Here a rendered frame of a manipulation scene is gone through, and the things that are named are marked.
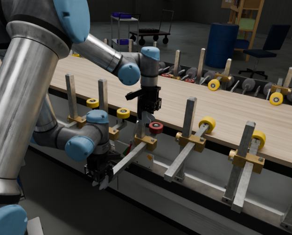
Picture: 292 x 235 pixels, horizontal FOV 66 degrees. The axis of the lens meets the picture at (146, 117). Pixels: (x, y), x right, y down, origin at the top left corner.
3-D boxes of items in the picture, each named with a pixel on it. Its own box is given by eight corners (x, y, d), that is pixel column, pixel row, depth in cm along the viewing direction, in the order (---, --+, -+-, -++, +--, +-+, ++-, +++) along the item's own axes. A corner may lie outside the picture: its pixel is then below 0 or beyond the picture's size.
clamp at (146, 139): (152, 152, 119) (152, 144, 116) (130, 143, 124) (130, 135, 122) (157, 146, 123) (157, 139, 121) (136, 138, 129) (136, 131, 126)
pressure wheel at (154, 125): (157, 147, 127) (159, 129, 121) (145, 142, 130) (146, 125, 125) (163, 140, 133) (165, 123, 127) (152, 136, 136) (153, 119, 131)
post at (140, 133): (140, 168, 130) (143, 89, 107) (135, 165, 131) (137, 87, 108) (143, 164, 132) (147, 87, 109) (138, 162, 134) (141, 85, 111)
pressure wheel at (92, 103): (100, 117, 153) (99, 102, 148) (87, 118, 151) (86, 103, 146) (98, 112, 160) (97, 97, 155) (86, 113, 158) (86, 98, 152)
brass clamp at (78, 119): (81, 129, 142) (80, 122, 139) (66, 123, 147) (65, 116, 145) (88, 125, 146) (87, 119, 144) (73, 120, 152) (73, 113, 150)
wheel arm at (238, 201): (240, 214, 74) (243, 206, 72) (229, 209, 75) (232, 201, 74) (259, 141, 112) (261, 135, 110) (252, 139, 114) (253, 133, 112)
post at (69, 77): (77, 143, 152) (69, 74, 130) (73, 141, 154) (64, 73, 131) (80, 141, 155) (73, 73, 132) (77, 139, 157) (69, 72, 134)
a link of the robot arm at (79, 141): (55, 158, 70) (73, 139, 79) (88, 165, 68) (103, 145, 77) (51, 137, 66) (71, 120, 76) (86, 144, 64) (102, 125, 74)
